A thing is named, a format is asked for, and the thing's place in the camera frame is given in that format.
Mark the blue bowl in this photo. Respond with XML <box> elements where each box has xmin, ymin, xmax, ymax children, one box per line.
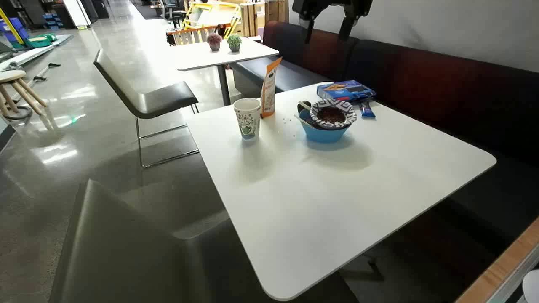
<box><xmin>298</xmin><ymin>110</ymin><xmax>348</xmax><ymax>143</ymax></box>

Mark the patterned paper bowl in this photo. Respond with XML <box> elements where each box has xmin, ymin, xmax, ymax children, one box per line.
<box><xmin>310</xmin><ymin>101</ymin><xmax>357</xmax><ymax>130</ymax></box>

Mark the paper cup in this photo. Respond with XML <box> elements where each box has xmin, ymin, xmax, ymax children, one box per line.
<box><xmin>234</xmin><ymin>100</ymin><xmax>261</xmax><ymax>140</ymax></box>

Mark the orange snack pouch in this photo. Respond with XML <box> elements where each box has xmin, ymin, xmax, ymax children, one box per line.
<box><xmin>261</xmin><ymin>57</ymin><xmax>281</xmax><ymax>118</ymax></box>

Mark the blue cookie box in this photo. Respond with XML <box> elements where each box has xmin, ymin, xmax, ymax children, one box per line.
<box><xmin>316</xmin><ymin>79</ymin><xmax>375</xmax><ymax>101</ymax></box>

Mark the blue snack bar wrapper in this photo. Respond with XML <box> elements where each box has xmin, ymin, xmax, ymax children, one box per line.
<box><xmin>360</xmin><ymin>100</ymin><xmax>375</xmax><ymax>120</ymax></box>

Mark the black cushioned chair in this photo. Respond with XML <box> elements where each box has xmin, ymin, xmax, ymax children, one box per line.
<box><xmin>92</xmin><ymin>49</ymin><xmax>199</xmax><ymax>169</ymax></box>

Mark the green pot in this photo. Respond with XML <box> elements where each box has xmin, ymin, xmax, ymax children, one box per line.
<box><xmin>227</xmin><ymin>34</ymin><xmax>242</xmax><ymax>52</ymax></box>

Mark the dark red pot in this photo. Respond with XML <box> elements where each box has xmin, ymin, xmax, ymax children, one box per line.
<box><xmin>205</xmin><ymin>34</ymin><xmax>222</xmax><ymax>52</ymax></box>

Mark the grey chair near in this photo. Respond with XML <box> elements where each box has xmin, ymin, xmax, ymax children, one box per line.
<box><xmin>49</xmin><ymin>180</ymin><xmax>264</xmax><ymax>303</ymax></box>

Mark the black bench seat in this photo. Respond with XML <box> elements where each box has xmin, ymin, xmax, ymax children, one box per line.
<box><xmin>232</xmin><ymin>20</ymin><xmax>539</xmax><ymax>303</ymax></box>

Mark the wooden stool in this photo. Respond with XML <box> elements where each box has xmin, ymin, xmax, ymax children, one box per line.
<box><xmin>0</xmin><ymin>69</ymin><xmax>57</xmax><ymax>130</ymax></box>

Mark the wooden rail frame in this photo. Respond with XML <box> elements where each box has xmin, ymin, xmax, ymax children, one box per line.
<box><xmin>456</xmin><ymin>217</ymin><xmax>539</xmax><ymax>303</ymax></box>

